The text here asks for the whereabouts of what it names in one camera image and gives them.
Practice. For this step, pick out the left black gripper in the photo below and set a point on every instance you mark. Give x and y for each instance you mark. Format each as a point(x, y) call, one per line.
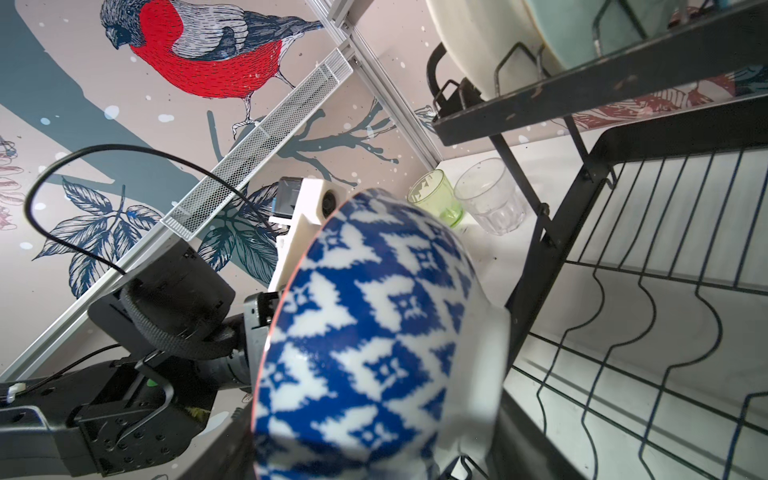
point(259, 311)

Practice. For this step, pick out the clear drinking glass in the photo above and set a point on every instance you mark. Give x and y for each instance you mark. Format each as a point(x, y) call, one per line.
point(489, 193)

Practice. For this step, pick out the white plate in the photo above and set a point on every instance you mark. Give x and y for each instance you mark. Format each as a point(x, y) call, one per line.
point(498, 45)

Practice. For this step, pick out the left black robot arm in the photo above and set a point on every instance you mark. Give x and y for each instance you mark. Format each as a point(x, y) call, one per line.
point(172, 315)

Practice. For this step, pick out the black two-tier dish rack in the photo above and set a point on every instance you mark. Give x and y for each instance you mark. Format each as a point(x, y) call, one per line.
point(638, 345)

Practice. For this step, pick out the pale green plate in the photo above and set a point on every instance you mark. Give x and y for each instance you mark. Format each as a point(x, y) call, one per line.
point(578, 32)

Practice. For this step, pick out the white wire wall basket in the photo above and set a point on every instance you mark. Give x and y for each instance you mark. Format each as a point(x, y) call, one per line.
point(189, 215)

